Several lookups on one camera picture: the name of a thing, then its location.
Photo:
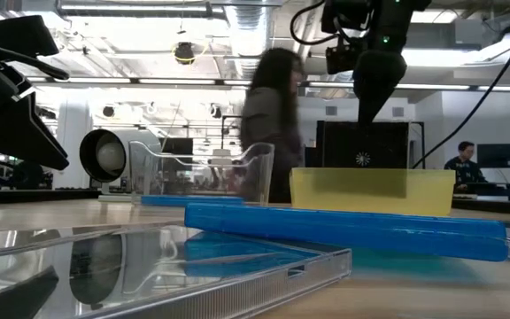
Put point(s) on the black ceiling device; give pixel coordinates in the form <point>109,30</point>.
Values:
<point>184,52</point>

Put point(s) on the round black wall speaker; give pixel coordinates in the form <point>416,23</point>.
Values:
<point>109,111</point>

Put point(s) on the black computer monitor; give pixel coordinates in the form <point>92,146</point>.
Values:
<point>498,155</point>

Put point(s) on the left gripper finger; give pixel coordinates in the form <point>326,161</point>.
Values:
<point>16,133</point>

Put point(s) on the white building column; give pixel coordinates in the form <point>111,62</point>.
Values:
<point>73,146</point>

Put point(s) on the long ceiling light strip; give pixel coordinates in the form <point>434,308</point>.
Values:
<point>175,81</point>

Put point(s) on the silver ventilation duct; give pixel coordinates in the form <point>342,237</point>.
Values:
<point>250,26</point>

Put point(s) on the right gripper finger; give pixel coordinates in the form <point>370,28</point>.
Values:
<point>376,80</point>

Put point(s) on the white cylindrical spotlight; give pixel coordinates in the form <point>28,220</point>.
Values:
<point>109,155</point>

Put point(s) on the person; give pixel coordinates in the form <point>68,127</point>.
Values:
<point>272,111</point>
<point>465,170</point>

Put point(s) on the clear plastic bin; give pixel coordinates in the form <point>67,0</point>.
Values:
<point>259,177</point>

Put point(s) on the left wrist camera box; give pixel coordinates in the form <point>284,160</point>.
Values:
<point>11,35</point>

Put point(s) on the yellow plastic bin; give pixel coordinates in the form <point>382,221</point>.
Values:
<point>427,190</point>

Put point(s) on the blue plastic disc case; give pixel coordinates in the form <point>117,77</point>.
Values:
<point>184,200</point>
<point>348,232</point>

